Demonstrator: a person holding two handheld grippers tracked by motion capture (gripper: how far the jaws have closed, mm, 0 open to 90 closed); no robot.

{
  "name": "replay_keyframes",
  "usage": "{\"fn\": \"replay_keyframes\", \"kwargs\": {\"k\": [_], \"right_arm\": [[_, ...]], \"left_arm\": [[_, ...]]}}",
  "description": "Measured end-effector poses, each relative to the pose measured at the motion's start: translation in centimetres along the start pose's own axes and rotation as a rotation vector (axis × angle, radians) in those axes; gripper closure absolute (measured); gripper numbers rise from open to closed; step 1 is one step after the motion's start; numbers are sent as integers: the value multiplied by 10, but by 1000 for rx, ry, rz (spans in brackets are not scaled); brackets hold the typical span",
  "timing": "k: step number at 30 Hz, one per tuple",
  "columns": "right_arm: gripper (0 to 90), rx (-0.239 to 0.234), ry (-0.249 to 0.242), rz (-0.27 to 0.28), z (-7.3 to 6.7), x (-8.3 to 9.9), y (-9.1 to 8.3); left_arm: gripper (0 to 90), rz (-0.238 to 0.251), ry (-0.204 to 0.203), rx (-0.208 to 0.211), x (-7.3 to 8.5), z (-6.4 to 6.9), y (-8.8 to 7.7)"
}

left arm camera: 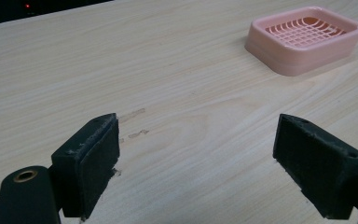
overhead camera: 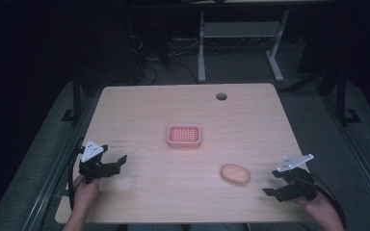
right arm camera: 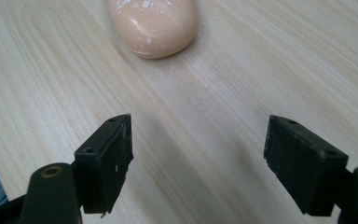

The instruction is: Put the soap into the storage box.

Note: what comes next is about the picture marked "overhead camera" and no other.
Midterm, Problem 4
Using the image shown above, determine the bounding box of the white metal desk frame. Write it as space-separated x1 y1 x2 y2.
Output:
197 9 291 84

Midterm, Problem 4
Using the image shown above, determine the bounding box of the person's left hand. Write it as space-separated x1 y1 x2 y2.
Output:
72 174 101 207

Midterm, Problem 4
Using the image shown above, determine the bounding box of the pink soap dish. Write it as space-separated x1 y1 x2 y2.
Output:
166 124 202 149

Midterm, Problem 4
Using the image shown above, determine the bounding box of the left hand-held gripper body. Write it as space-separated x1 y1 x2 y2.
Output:
77 139 114 185

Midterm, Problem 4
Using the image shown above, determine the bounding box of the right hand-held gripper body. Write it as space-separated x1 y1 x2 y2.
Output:
276 153 318 202

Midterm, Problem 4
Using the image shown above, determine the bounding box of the black metal stand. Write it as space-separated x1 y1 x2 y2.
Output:
61 71 84 125
333 68 362 127

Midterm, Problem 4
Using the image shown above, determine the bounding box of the person's right hand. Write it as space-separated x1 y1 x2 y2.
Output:
293 192 332 216

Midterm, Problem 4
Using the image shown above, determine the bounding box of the metal floor rail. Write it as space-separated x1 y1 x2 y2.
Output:
321 94 370 213
20 95 102 231

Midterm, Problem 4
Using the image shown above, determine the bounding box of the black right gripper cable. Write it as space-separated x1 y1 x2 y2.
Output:
307 172 348 229

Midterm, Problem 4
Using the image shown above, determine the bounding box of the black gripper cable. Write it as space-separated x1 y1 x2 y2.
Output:
307 172 348 229
67 138 85 211

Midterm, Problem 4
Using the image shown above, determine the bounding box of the orange soap bar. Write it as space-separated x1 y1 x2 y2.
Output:
220 163 251 186

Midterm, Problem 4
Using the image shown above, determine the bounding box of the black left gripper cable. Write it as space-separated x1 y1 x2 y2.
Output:
67 138 85 211

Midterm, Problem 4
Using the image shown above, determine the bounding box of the bundle of floor cables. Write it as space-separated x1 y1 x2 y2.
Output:
126 33 200 86

